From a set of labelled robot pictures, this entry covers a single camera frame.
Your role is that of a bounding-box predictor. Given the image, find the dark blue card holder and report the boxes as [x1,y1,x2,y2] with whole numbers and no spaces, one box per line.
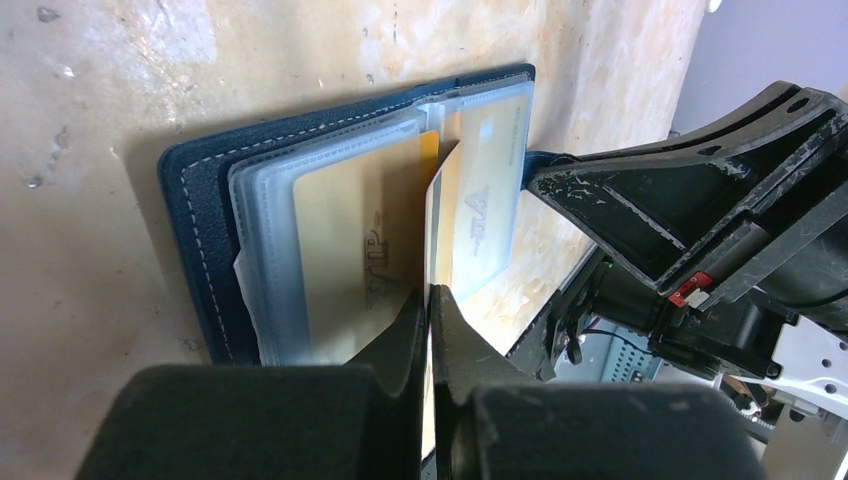
[158,64,536,366]

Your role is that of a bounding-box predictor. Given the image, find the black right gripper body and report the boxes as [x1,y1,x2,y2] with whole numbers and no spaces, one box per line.
[507,220,847,381]

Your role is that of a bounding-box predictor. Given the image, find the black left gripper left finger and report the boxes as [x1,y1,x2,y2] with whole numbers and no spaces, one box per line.
[77,291,426,479]

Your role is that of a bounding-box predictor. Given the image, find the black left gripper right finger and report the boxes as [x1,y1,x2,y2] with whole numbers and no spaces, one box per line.
[429,285,765,479]

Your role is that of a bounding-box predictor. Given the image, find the gold striped credit card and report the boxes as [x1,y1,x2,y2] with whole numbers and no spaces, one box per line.
[293,131,440,363]

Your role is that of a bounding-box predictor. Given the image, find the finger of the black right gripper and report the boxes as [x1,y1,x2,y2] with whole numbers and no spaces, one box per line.
[526,81,847,295]

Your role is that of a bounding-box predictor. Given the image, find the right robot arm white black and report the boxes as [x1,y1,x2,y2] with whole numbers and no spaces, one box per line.
[522,81,847,477]

